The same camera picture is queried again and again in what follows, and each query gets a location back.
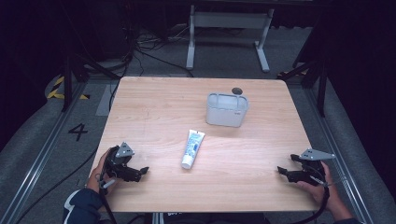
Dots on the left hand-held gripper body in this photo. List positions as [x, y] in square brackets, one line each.
[120, 161]

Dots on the person's left hand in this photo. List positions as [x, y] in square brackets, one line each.
[97, 174]

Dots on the yellow black hazard tape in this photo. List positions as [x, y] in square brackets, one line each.
[57, 90]

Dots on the white toothpaste tube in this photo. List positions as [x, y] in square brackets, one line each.
[193, 149]

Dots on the black tripod stand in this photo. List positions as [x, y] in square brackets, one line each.
[70, 77]
[320, 81]

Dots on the person's right hand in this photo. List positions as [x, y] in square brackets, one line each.
[330, 193]

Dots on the grey plastic holder box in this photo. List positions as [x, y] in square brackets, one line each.
[226, 112]

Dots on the aluminium floor rail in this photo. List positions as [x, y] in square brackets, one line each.
[339, 149]
[40, 155]

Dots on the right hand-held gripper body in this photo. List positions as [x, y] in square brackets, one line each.
[313, 169]

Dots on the white metal desk frame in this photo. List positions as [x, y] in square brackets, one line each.
[230, 20]

